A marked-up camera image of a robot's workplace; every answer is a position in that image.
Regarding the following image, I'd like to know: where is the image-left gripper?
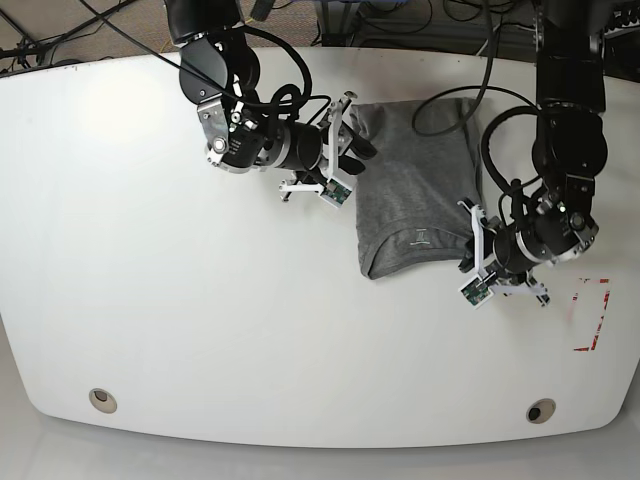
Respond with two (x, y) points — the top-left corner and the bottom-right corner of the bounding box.
(279, 122), (378, 171)

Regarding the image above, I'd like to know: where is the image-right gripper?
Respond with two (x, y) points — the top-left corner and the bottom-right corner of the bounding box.
(458, 224), (530, 275)

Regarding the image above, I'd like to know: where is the grey T-shirt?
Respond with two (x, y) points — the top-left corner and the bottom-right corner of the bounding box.
(350, 97), (482, 280)

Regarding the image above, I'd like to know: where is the red tape rectangle marking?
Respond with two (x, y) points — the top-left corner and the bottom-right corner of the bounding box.
(569, 278), (611, 352)

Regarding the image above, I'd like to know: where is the black tripod stand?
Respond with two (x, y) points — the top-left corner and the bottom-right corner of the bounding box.
(1, 0), (135, 77)

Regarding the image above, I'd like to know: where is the right table cable grommet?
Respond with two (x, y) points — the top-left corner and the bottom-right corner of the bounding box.
(526, 398), (556, 424)

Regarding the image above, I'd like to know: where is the table cable grommet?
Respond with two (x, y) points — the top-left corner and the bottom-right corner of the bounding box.
(526, 398), (556, 424)
(89, 388), (117, 414)

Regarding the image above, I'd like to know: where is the left table cable grommet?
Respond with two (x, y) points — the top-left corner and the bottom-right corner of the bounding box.
(89, 388), (117, 414)

